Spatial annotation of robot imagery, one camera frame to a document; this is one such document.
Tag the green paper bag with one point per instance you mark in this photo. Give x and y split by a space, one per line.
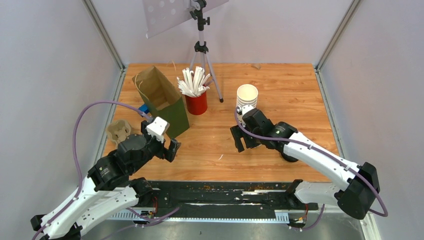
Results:
162 100

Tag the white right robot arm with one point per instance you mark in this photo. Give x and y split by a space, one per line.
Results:
353 187

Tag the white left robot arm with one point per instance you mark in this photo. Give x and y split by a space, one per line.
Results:
107 188

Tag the cardboard cup carrier tray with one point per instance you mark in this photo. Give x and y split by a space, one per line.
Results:
118 131

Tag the white perforated board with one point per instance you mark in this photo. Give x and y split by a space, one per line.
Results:
162 15

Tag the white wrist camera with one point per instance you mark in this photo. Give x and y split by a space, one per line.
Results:
157 128
240 112

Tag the white wrapped straws bundle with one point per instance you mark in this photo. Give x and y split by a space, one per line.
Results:
193 82

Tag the black lid stack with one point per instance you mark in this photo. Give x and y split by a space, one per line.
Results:
288 158

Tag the red straw holder cup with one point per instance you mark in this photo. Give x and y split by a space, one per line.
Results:
197 105

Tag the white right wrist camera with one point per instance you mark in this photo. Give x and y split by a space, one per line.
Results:
240 112

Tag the stack of white paper cups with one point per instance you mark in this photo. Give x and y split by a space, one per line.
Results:
247 94

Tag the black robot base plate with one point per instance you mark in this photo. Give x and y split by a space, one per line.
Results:
222 200

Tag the white tripod stand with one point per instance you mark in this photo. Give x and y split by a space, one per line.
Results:
203 49

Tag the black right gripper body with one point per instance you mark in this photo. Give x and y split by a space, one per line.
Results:
252 142

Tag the blue toy brick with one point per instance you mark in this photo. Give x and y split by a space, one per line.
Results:
144 108

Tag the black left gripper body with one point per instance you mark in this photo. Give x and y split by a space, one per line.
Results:
155 147

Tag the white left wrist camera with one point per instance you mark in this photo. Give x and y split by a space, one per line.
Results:
157 128

